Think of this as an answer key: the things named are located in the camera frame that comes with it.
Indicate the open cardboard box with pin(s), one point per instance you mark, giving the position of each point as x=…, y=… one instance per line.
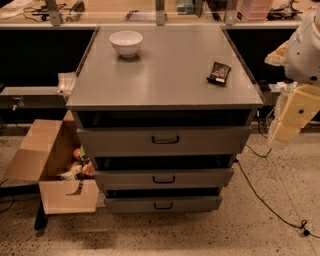
x=45, y=152

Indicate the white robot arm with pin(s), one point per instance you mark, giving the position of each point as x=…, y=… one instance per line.
x=300, y=57

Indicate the white power strip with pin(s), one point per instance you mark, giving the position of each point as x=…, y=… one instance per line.
x=283, y=86

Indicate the grey bottom drawer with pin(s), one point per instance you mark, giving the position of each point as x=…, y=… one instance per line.
x=163, y=204

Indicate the red apple toy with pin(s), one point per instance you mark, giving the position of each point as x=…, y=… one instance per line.
x=77, y=153

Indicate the white ceramic bowl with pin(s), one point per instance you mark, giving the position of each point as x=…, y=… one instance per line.
x=126, y=43

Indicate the grey middle drawer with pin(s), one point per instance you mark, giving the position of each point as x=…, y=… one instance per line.
x=163, y=179

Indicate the grey drawer cabinet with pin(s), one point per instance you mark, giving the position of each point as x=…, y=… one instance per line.
x=164, y=86

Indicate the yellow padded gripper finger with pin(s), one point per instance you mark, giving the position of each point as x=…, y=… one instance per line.
x=293, y=111
x=277, y=57

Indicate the grey drawer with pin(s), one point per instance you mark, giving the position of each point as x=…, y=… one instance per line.
x=163, y=204
x=163, y=141
x=163, y=179

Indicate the grey top drawer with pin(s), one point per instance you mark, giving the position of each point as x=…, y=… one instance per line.
x=163, y=141

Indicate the pink plastic container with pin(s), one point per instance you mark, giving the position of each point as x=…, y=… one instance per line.
x=252, y=10

